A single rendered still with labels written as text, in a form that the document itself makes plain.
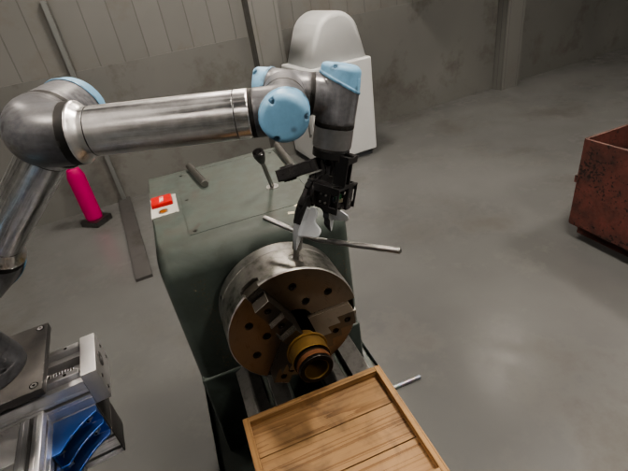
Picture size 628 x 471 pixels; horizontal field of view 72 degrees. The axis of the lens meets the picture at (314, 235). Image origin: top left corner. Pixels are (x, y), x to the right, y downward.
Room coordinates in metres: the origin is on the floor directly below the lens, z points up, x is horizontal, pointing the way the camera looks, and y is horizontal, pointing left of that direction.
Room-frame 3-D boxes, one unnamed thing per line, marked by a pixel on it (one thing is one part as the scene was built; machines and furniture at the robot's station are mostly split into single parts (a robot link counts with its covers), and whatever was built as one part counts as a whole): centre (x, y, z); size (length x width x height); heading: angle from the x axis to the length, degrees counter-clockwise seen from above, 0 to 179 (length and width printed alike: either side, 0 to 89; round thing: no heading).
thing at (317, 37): (4.59, -0.37, 0.72); 0.73 x 0.64 x 1.44; 111
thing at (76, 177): (3.82, 2.06, 0.33); 0.29 x 0.28 x 0.66; 21
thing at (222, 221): (1.18, 0.22, 1.06); 0.59 x 0.48 x 0.39; 16
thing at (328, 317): (0.75, -0.02, 1.08); 0.12 x 0.11 x 0.05; 106
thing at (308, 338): (0.66, 0.05, 1.08); 0.09 x 0.09 x 0.09; 16
